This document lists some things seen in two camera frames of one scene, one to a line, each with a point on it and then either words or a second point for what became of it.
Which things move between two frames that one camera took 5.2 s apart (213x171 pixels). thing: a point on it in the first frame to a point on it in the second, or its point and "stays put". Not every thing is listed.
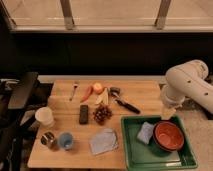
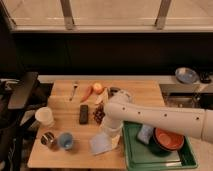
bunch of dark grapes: [102, 113] stays put
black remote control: [83, 114] stays put
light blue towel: [104, 141] stays put
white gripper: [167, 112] to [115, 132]
